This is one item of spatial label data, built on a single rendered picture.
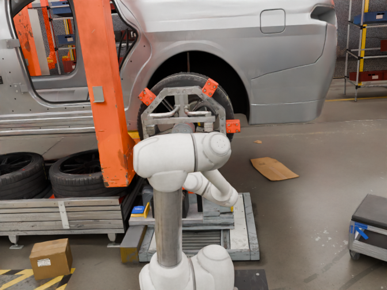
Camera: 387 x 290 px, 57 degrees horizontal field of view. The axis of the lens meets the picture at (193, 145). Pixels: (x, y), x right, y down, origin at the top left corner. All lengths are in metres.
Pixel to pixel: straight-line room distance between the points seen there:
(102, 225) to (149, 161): 1.61
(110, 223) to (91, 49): 1.20
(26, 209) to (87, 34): 1.34
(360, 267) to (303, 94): 1.20
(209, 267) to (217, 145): 0.59
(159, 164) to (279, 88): 1.69
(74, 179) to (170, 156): 1.66
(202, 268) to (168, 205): 0.39
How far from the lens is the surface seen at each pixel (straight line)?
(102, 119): 2.25
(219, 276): 1.53
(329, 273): 2.45
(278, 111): 2.69
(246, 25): 2.59
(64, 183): 2.76
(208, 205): 2.66
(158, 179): 1.14
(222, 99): 2.32
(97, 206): 2.61
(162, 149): 1.11
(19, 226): 2.94
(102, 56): 2.18
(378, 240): 2.63
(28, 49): 5.46
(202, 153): 1.12
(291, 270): 2.43
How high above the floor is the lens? 1.51
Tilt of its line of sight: 19 degrees down
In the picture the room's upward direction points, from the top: 4 degrees counter-clockwise
